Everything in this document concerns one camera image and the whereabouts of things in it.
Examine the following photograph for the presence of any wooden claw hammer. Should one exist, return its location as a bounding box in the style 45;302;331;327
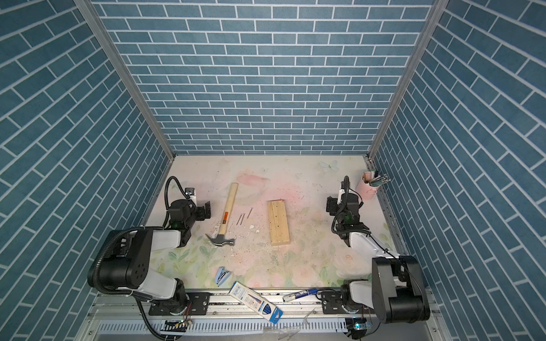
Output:
206;183;238;247

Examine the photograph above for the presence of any wooden plank with nails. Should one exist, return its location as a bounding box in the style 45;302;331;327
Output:
268;200;290;247

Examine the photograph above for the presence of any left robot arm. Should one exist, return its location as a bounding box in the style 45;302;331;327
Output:
88;176;211;306

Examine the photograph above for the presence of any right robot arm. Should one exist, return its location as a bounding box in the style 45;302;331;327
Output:
326;176;431;324

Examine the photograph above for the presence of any pink cup with tools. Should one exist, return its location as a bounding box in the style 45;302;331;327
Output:
356;170;391;200

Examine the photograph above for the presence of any blue stapler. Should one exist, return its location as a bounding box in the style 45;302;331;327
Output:
215;267;231;287

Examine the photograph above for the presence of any blue white marker pen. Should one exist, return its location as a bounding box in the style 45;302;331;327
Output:
282;288;318;302

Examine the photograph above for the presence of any white blue toothpaste box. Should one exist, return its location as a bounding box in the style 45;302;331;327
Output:
228;281;283;325

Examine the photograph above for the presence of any clear plastic wrapper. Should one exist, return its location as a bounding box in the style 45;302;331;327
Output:
272;309;317;340

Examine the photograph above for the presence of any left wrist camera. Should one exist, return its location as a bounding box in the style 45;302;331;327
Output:
184;188;197;206

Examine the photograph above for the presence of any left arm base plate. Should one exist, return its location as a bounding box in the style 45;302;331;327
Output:
149;291;210;317

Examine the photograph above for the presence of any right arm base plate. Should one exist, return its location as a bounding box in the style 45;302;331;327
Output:
315;289;374;315

